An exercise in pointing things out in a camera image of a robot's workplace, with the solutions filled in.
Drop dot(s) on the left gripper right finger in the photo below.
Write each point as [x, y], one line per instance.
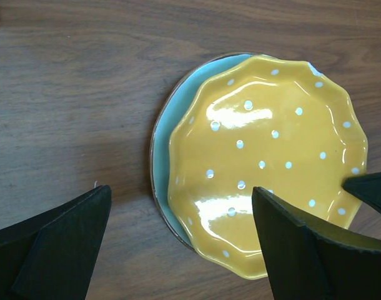
[309, 258]

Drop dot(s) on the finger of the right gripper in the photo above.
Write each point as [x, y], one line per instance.
[366, 188]

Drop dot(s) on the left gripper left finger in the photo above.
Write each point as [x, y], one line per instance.
[52, 255]

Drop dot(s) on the orange dotted plate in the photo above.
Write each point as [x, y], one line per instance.
[267, 122]

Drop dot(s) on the white plate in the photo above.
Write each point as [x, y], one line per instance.
[175, 107]

